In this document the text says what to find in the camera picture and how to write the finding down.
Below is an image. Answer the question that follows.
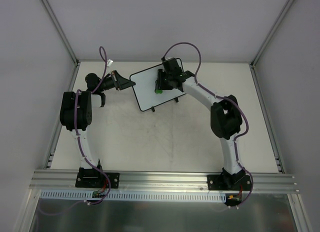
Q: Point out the green bone-shaped eraser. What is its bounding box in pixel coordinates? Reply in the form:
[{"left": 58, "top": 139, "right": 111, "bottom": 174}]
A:
[{"left": 155, "top": 89, "right": 163, "bottom": 94}]

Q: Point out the black-framed whiteboard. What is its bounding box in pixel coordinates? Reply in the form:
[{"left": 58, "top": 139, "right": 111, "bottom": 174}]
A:
[{"left": 129, "top": 63, "right": 185, "bottom": 112}]

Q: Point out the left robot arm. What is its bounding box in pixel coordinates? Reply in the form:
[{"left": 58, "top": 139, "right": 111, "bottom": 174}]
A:
[{"left": 59, "top": 70, "right": 136, "bottom": 187}]

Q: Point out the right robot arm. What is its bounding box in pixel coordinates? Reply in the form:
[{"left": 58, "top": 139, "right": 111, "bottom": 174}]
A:
[{"left": 154, "top": 58, "right": 243, "bottom": 190}]

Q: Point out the black wire whiteboard stand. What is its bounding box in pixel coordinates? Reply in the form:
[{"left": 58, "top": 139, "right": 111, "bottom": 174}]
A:
[{"left": 151, "top": 97, "right": 179, "bottom": 112}]

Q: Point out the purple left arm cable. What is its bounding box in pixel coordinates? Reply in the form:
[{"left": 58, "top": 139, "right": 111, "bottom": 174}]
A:
[{"left": 37, "top": 45, "right": 114, "bottom": 216}]

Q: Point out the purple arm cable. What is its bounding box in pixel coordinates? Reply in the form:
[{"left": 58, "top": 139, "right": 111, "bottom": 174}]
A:
[
  {"left": 161, "top": 42, "right": 254, "bottom": 210},
  {"left": 37, "top": 45, "right": 114, "bottom": 216}
]

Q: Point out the left aluminium frame post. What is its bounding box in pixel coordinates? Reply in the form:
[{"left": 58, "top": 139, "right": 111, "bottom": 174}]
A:
[{"left": 40, "top": 0, "right": 79, "bottom": 65}]

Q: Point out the aluminium frame post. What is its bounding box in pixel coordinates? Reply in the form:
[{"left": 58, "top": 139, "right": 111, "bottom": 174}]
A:
[
  {"left": 250, "top": 0, "right": 296, "bottom": 68},
  {"left": 40, "top": 0, "right": 79, "bottom": 65}
]

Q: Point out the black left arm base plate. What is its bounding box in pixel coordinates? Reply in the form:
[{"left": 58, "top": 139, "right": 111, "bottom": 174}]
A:
[{"left": 75, "top": 167, "right": 120, "bottom": 189}]

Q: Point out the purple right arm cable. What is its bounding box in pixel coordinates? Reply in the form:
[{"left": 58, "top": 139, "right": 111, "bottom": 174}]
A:
[{"left": 161, "top": 42, "right": 254, "bottom": 210}]

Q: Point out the aluminium front rail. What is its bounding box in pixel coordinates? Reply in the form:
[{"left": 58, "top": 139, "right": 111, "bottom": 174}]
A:
[{"left": 29, "top": 169, "right": 300, "bottom": 194}]

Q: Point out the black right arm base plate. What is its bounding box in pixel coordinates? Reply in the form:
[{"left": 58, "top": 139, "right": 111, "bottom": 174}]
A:
[{"left": 206, "top": 173, "right": 253, "bottom": 191}]

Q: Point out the right aluminium frame post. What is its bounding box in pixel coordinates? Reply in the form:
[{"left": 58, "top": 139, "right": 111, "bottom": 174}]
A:
[{"left": 250, "top": 0, "right": 296, "bottom": 68}]

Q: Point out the white slotted cable duct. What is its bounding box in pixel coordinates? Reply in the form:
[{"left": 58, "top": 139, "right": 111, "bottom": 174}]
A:
[{"left": 40, "top": 189, "right": 227, "bottom": 203}]

